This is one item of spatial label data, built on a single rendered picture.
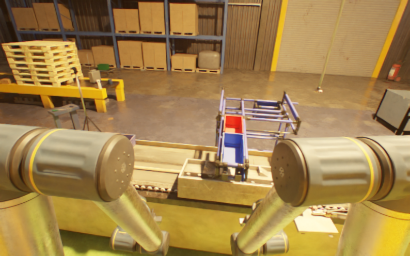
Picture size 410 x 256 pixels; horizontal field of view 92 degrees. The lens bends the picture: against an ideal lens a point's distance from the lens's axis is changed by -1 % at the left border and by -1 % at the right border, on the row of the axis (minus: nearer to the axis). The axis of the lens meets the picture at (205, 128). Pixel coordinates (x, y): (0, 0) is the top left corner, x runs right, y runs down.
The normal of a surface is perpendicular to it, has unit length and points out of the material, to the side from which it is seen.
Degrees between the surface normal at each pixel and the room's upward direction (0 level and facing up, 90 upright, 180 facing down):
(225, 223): 90
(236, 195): 80
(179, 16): 90
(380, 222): 84
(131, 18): 90
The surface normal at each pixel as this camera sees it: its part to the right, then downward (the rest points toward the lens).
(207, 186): -0.11, 0.29
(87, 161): -0.06, -0.26
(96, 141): 0.01, -0.77
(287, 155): -0.98, -0.08
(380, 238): -0.59, 0.23
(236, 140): -0.12, 0.51
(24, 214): 0.75, 0.23
